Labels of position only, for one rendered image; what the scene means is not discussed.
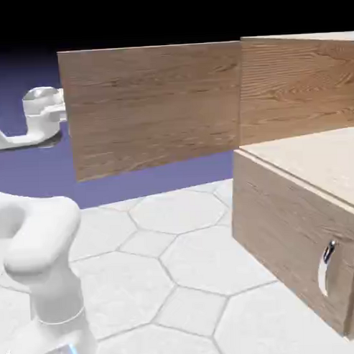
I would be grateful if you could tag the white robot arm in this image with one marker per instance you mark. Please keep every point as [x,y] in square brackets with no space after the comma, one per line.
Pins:
[44,244]

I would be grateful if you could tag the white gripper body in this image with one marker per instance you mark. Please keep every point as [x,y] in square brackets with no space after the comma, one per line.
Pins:
[56,112]

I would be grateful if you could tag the light wood cabinet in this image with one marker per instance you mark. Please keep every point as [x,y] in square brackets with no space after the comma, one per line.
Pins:
[294,92]

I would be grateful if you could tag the wide wooden cabinet door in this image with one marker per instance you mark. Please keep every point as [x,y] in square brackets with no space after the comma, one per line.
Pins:
[151,109]

